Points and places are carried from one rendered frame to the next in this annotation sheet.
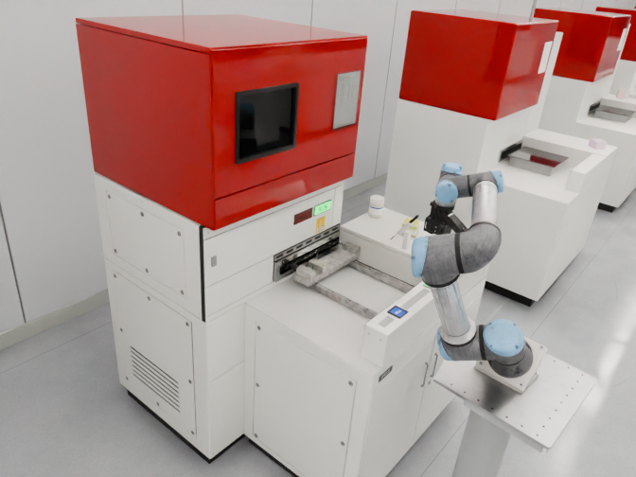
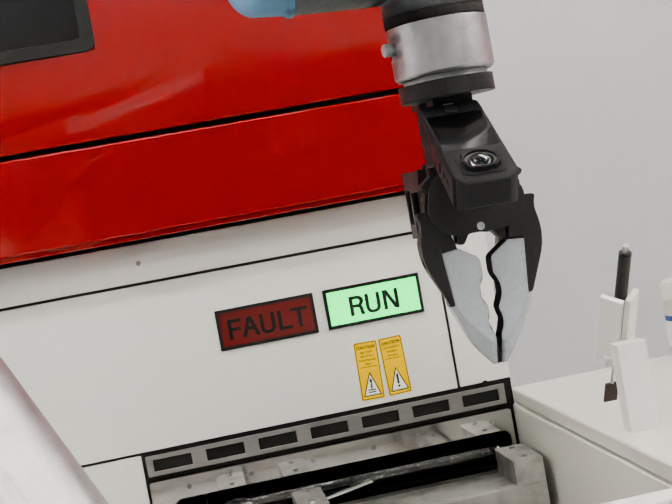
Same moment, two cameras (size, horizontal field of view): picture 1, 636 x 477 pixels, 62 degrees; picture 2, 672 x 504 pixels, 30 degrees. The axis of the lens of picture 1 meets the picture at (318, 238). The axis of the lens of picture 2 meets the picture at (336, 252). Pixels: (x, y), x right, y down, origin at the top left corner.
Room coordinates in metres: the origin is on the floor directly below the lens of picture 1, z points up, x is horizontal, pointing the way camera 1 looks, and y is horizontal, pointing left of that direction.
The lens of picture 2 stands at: (1.08, -1.05, 1.24)
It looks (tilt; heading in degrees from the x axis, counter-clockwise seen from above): 3 degrees down; 45
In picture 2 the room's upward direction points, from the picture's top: 10 degrees counter-clockwise
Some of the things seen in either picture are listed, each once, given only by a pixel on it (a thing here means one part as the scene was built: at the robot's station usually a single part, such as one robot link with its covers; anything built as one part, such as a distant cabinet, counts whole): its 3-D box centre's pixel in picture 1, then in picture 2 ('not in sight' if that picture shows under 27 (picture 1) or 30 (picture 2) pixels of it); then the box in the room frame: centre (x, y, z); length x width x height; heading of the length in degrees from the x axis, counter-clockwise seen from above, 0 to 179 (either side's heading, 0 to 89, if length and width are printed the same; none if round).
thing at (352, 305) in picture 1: (341, 299); not in sight; (1.85, -0.12, 0.84); 0.50 x 0.02 x 0.03; 53
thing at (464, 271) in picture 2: not in sight; (462, 303); (1.81, -0.44, 1.14); 0.06 x 0.03 x 0.09; 53
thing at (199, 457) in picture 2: (309, 241); (329, 429); (2.10, 0.04, 0.96); 0.44 x 0.01 x 0.02; 143
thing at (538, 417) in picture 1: (506, 389); not in sight; (1.48, -0.72, 0.75); 0.45 x 0.44 x 0.13; 49
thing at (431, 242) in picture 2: not in sight; (450, 246); (1.79, -0.45, 1.19); 0.05 x 0.02 x 0.09; 143
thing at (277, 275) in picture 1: (308, 255); (339, 482); (2.09, 0.04, 0.89); 0.44 x 0.02 x 0.10; 143
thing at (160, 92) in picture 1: (228, 105); (104, 27); (2.15, 0.40, 1.52); 0.81 x 0.75 x 0.59; 143
